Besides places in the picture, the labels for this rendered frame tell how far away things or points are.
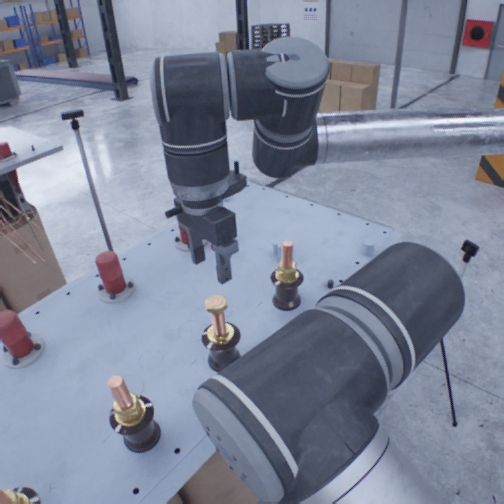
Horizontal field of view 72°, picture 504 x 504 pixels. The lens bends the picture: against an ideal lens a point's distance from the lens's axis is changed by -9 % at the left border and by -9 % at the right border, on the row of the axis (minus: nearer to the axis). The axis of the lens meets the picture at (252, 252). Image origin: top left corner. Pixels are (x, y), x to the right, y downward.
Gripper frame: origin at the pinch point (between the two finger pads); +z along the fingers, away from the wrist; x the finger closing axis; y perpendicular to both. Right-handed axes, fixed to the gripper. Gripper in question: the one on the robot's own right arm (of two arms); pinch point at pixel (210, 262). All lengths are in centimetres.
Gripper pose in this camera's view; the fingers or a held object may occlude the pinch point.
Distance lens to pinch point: 76.5
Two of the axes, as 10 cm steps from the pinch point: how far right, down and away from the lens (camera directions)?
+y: -7.4, 4.2, -5.2
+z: 0.4, 8.1, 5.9
